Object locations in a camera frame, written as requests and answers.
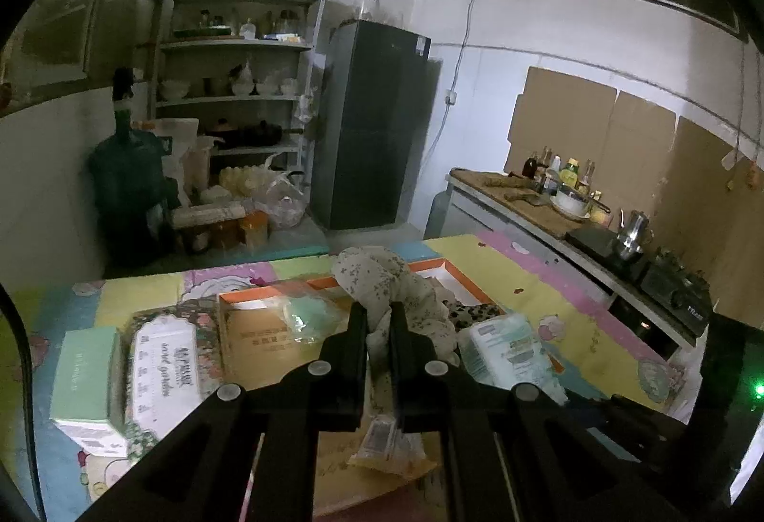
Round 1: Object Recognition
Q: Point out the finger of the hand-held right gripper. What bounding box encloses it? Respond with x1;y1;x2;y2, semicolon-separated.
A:
605;392;705;466

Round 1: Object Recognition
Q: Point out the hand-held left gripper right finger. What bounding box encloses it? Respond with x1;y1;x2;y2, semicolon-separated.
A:
388;302;711;522

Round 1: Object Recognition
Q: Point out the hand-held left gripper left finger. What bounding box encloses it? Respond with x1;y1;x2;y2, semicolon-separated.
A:
77;302;370;522

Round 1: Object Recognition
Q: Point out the green sponge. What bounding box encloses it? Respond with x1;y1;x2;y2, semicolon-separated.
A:
277;289;353;345

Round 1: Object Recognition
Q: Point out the leopard print cloth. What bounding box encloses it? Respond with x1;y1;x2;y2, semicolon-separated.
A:
438;300;508;332

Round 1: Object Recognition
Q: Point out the spotted white plush toy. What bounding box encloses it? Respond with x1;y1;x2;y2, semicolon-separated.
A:
331;246;459;373

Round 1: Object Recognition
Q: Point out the cardboard box with orange rim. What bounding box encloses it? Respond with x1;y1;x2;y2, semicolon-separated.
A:
216;258;565;517

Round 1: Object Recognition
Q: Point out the white wipes packet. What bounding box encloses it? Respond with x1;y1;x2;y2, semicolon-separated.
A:
458;313;568;404

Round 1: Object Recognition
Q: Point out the small labelled yellow packet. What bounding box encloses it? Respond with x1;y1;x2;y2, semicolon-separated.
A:
348;413;432;476

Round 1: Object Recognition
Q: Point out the black gas stove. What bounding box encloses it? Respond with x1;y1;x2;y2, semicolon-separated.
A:
641;253;714;338

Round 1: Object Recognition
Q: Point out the grey gas cylinder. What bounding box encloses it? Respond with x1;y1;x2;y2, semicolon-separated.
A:
425;191;450;239

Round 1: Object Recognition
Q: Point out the colourful printed blanket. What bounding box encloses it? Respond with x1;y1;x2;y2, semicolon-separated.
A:
12;232;687;522

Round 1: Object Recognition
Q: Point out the kitchen counter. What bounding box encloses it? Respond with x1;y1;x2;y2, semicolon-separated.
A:
445;169;711;350

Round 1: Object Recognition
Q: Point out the clear plastic bag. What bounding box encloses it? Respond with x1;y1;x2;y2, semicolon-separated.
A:
256;152;308;229

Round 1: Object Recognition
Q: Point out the steel kettle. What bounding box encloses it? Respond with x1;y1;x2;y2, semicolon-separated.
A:
615;208;651;260

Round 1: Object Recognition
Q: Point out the black induction cooker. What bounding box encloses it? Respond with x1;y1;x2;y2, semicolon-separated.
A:
564;226;648;272

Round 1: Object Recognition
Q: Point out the floral tissue pack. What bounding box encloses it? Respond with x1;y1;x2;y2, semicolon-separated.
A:
122;302;224;460

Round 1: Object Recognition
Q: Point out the dark grey refrigerator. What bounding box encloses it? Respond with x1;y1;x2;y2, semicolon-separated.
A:
310;19;443;230

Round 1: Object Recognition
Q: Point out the white bowl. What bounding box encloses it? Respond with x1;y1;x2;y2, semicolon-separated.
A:
550;186;592;218

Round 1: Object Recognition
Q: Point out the group of condiment bottles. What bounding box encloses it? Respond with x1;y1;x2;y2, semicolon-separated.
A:
522;146;598;197

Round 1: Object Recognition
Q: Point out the black wok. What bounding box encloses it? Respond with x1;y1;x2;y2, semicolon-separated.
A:
206;121;284;149

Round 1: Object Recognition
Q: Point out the mint green carton box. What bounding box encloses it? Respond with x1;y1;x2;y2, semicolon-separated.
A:
49;326;129;458

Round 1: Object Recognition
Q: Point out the large blue water jug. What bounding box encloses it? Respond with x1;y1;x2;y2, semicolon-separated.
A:
89;125;174;266

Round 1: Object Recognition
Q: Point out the white sack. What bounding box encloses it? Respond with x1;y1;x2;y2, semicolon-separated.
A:
134;117;201;194

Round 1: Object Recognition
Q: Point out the row of white bowls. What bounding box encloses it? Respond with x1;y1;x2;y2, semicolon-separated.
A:
156;74;299;99

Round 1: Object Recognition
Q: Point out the white metal shelf rack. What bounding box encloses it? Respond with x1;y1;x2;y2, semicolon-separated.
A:
149;0;326;201

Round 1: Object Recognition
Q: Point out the black water jug pump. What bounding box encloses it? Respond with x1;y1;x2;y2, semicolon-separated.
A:
112;67;135;132

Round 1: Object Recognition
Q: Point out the interior glass window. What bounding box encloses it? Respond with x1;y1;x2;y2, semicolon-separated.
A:
0;0;162;111

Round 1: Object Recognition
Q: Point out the cardboard wall sheet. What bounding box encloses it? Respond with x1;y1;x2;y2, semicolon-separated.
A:
603;91;678;213
653;116;764;314
504;67;618;177

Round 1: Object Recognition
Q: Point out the blue wall cable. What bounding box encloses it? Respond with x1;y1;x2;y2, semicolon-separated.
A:
426;0;487;224

